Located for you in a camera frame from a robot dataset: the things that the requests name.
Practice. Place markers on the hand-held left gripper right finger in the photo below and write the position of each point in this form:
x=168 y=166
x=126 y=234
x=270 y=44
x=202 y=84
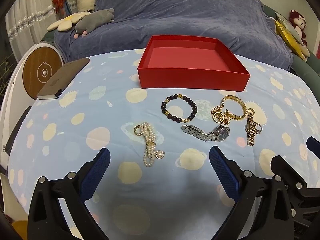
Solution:
x=223 y=172

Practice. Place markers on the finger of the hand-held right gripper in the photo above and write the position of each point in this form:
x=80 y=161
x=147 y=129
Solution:
x=287 y=170
x=313 y=145

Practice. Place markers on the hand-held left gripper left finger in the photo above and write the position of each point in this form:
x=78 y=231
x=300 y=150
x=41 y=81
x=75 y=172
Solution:
x=97 y=172

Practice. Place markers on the silver wristwatch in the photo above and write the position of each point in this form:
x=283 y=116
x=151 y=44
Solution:
x=222 y=133

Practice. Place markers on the gold wristwatch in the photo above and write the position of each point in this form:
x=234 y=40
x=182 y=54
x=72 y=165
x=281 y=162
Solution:
x=250 y=135

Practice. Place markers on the red cardboard box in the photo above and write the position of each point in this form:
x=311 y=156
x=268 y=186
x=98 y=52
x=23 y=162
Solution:
x=190 y=80

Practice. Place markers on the light blue planet tablecloth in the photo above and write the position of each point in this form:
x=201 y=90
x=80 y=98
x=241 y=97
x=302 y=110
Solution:
x=75 y=135

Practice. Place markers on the green sofa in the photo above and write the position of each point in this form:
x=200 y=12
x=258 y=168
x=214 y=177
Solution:
x=305 y=67

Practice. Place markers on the gold cushion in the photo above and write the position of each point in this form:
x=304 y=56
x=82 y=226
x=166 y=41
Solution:
x=287 y=36

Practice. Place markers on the round wooden charger table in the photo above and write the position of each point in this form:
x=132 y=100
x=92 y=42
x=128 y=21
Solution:
x=41 y=70

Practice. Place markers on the red monkey plush toy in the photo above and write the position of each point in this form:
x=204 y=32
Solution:
x=298 y=23

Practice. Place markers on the grey cushion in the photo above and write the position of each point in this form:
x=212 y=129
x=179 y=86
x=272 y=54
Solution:
x=286 y=20

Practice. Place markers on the grey plush toy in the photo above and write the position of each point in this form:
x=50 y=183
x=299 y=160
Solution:
x=93 y=21

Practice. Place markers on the cream flower pillow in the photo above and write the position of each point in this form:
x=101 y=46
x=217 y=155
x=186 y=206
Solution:
x=67 y=20

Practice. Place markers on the blue velvet blanket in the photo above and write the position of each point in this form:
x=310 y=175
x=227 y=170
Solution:
x=175 y=17

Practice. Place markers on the silver bead garland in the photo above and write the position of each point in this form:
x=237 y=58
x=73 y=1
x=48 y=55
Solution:
x=30 y=20

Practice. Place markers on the red bow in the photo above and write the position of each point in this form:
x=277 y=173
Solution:
x=59 y=0

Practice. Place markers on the white sheer curtain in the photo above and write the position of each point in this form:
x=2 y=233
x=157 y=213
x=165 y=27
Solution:
x=27 y=10

